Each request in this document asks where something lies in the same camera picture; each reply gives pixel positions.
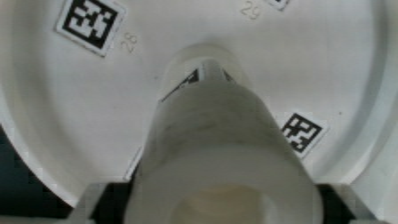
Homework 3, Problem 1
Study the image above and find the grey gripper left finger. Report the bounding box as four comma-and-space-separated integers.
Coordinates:
67, 182, 133, 224

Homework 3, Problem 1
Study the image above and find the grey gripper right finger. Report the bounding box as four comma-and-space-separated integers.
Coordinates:
316, 183, 380, 224

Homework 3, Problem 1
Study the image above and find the white cylindrical table leg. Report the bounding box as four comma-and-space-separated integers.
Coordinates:
124, 60, 323, 224

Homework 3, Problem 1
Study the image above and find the white round table top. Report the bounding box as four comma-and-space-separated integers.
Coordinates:
0, 0, 398, 209

